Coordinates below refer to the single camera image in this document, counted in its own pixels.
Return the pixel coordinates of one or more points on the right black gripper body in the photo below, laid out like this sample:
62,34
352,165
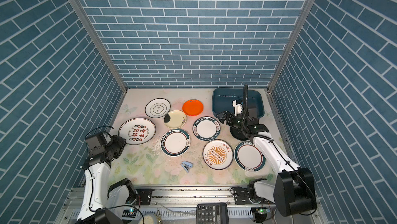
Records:
235,121

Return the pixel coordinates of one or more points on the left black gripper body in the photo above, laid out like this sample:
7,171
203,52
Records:
115,146

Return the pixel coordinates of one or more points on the white plate orange sunburst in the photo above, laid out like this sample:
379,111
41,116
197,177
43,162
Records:
218,154

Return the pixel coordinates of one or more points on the white plate red characters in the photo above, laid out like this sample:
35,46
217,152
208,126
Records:
137,131

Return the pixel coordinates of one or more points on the white plate green red rim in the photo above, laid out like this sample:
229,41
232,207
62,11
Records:
175,142

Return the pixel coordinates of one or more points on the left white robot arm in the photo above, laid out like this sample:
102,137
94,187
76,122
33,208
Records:
104,204

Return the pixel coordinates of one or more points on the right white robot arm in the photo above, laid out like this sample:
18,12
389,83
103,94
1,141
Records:
294,191

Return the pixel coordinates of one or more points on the teal plastic bin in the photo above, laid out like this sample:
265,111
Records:
223,99

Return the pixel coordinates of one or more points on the small black plate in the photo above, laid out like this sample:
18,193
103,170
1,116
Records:
237,134

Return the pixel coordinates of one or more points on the white plate hao shi rim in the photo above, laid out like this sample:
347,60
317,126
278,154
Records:
206,128

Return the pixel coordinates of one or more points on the small orange plate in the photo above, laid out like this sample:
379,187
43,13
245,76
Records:
193,107

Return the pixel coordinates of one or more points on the cream plate black brushstroke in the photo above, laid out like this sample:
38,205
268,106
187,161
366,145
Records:
175,119

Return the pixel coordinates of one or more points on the small blue stapler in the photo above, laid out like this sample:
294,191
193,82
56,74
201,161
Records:
186,165

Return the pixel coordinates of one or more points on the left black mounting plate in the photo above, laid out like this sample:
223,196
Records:
144,196

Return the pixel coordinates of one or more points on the black mounting plate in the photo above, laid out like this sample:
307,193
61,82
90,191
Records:
144,196
240,195

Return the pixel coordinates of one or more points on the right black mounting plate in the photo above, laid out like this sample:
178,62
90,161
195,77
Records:
240,195

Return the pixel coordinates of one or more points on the white plate green cloud motif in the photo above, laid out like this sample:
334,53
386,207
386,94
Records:
157,108

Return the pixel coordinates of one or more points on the green circuit board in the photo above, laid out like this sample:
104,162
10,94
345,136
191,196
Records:
130,214

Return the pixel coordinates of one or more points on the round white clock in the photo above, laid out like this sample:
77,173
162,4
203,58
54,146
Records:
149,218

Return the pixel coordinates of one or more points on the black calculator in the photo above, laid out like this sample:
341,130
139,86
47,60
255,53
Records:
212,213

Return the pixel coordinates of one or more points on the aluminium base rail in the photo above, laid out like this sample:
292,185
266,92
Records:
179,196

